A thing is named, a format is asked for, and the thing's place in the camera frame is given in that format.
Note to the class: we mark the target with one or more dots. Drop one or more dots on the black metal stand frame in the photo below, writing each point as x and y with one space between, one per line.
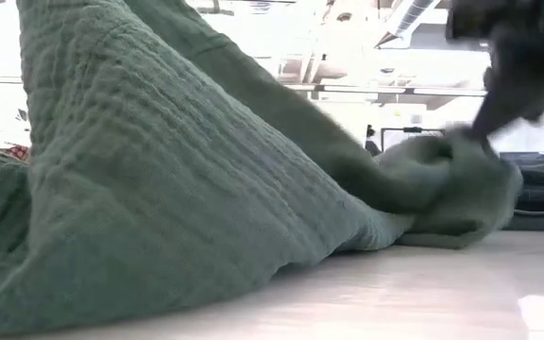
411 129

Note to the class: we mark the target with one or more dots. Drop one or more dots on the long linear ceiling light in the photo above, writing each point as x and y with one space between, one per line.
418 90

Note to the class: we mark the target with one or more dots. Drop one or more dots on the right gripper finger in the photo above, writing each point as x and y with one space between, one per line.
487 118

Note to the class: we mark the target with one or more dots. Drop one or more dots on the dark green button shirt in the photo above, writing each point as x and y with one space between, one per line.
158 189

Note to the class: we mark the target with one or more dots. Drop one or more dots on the smooth silver ceiling duct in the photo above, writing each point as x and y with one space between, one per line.
409 19

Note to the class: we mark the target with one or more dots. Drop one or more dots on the person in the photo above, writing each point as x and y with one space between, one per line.
372 141

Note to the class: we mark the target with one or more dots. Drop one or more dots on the red patterned cloth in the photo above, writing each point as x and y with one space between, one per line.
17 152

